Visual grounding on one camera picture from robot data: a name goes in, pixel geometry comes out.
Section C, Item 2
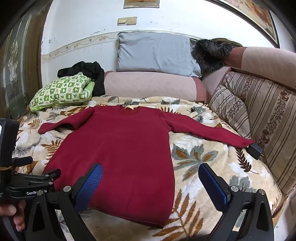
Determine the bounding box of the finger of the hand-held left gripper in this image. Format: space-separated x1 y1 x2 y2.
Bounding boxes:
14 169 62 186

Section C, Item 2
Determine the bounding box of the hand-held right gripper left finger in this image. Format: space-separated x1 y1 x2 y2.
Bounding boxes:
30 163 104 241

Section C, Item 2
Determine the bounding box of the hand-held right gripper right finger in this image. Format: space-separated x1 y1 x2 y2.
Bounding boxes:
198 163 274 241

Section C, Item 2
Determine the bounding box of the dark red sweater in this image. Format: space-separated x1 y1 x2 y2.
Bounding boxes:
38 105 255 229

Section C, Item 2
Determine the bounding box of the person's left hand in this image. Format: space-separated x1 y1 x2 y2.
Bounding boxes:
0 200 26 232

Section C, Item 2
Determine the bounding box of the floral beige blanket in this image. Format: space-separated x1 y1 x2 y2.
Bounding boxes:
13 95 284 241

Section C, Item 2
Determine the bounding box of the small black device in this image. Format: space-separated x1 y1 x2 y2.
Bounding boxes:
245 143 264 160

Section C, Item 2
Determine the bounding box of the green patterned pillow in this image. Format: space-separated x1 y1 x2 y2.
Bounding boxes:
30 72 93 113

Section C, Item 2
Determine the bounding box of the small striped cushion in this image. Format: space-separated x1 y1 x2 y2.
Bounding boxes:
208 85 252 139

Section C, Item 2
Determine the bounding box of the large striped cushion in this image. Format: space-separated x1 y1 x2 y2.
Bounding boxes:
222 71 296 195

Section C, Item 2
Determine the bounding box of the lime green cloth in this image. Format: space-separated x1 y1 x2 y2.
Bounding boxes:
84 81 96 93

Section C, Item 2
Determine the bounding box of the black garment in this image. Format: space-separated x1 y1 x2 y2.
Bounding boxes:
57 61 106 96

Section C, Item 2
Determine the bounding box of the fur-trimmed coat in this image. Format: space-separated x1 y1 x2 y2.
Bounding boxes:
194 38 243 72

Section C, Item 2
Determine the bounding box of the grey pillow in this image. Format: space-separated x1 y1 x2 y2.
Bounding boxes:
116 31 202 78

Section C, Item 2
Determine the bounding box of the large framed picture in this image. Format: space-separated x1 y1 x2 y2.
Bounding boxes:
218 0 281 48

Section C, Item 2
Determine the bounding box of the small framed wall panel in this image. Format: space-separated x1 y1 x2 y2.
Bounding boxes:
123 0 160 9

